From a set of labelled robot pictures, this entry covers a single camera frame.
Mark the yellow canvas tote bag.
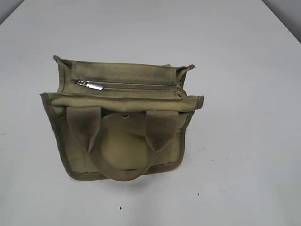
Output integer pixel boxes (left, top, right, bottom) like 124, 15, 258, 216
41, 56, 204, 181

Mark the silver metal zipper pull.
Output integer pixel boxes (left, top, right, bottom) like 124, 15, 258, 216
77, 80, 103, 90

